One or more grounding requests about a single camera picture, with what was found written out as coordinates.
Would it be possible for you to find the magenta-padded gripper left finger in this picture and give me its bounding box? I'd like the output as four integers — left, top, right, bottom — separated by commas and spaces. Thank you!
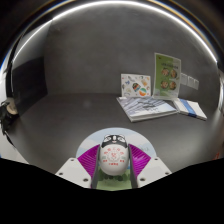
54, 144, 102, 190

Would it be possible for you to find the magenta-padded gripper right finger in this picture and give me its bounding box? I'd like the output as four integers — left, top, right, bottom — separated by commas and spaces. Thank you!
128, 143, 173, 190

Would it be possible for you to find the white cartoon-face computer mouse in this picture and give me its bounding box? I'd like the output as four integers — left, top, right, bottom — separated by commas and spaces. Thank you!
98, 133, 130, 177

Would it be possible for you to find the round landscape-print mouse pad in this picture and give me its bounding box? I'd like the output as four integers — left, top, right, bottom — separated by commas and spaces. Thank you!
75, 127, 158, 192

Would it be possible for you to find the grey striped book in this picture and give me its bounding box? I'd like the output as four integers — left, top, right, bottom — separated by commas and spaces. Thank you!
116, 95, 178, 123

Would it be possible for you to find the white book with blue band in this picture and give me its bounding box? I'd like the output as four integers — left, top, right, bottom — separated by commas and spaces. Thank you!
173, 97, 208, 121

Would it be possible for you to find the white card with colourful stickers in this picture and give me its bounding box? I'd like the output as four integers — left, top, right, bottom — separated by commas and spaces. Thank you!
120, 73, 152, 99

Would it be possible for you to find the black device with beige top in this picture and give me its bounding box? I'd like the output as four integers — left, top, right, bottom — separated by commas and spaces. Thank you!
0, 97, 18, 148

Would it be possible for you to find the green poster in clear stand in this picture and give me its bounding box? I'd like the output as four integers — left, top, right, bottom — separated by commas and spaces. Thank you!
152, 52, 182, 101

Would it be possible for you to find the long ceiling light strip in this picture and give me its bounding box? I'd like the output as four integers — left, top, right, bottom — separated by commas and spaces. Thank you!
1, 0, 218, 73

